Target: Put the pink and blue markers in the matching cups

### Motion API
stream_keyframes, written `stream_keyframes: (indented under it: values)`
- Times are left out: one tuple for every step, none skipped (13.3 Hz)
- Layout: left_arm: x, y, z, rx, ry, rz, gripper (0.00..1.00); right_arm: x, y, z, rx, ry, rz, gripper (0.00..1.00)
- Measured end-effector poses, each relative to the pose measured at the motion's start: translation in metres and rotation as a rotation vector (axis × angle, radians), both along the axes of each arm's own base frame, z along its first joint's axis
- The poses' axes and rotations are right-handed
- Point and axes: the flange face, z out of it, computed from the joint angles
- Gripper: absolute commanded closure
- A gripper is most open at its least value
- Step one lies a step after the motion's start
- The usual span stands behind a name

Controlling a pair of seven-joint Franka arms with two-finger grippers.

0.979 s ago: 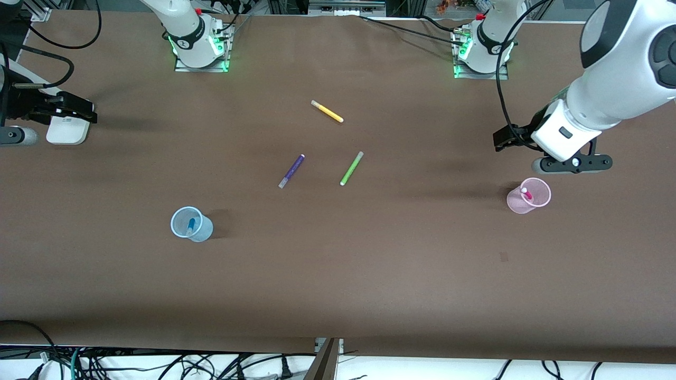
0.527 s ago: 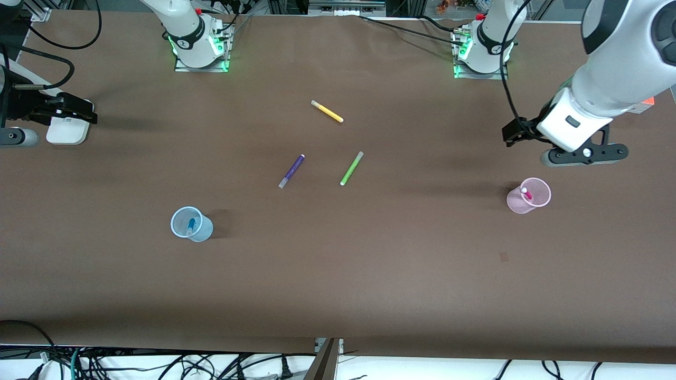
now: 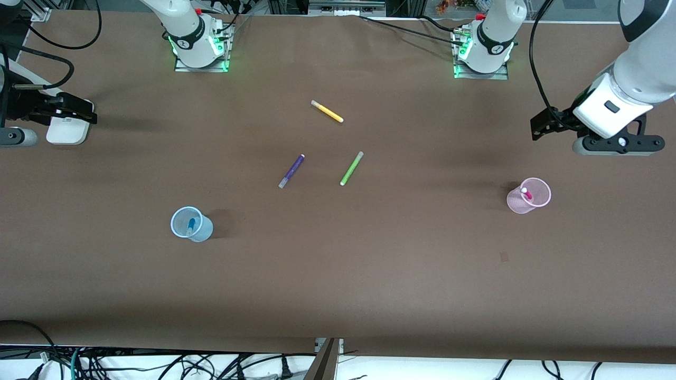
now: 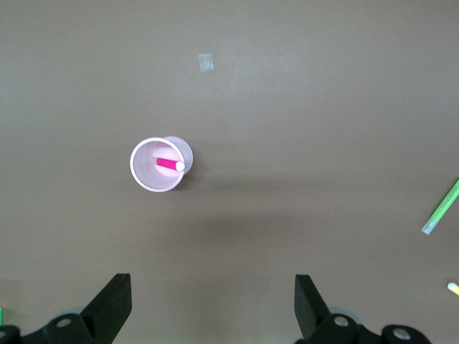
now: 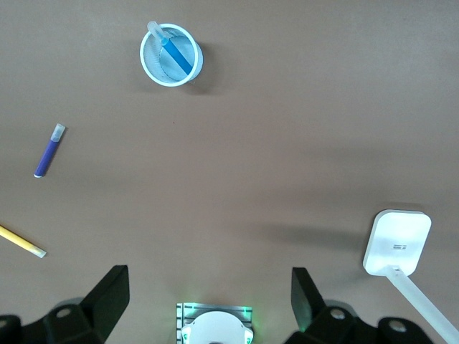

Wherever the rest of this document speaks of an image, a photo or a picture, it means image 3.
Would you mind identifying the black cable across table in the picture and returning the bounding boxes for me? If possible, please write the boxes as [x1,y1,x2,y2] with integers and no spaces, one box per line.
[358,15,468,48]

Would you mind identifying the translucent pink plastic cup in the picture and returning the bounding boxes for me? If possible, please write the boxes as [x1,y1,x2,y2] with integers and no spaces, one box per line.
[506,177,552,215]

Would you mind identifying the white rounded flat device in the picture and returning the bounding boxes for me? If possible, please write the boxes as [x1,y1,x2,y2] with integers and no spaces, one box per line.
[46,99,95,145]

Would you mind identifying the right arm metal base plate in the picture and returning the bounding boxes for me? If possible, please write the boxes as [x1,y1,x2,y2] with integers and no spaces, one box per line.
[174,21,231,73]

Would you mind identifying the grey metal device box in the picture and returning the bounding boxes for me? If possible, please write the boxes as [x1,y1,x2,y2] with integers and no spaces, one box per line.
[308,0,387,16]

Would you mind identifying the tangled black floor cables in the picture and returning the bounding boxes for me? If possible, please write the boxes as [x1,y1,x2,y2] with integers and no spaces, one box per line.
[79,349,317,380]

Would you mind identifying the brown table support beam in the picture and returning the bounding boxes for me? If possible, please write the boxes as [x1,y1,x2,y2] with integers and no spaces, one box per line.
[304,338,342,380]

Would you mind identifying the aluminium frame profile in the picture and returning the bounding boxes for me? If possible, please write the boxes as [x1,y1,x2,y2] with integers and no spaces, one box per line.
[21,0,52,23]

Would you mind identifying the translucent blue plastic cup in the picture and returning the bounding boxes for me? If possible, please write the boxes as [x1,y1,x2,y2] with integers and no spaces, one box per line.
[170,206,214,243]

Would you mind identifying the green marker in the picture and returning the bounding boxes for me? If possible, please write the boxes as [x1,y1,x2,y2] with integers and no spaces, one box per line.
[340,151,364,186]

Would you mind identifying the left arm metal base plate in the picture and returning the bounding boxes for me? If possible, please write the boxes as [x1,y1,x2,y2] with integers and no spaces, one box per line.
[453,26,509,81]

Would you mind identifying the yellow marker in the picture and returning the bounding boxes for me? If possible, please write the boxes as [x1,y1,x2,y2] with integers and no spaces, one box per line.
[311,100,344,124]

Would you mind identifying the black looped floor cable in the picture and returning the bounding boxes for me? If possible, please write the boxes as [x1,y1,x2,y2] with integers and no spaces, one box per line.
[0,319,56,380]

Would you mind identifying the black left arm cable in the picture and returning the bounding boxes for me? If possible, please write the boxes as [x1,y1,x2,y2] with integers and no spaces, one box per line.
[528,0,568,119]

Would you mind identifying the purple marker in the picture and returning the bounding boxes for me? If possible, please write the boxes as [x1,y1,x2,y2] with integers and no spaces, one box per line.
[278,154,306,189]

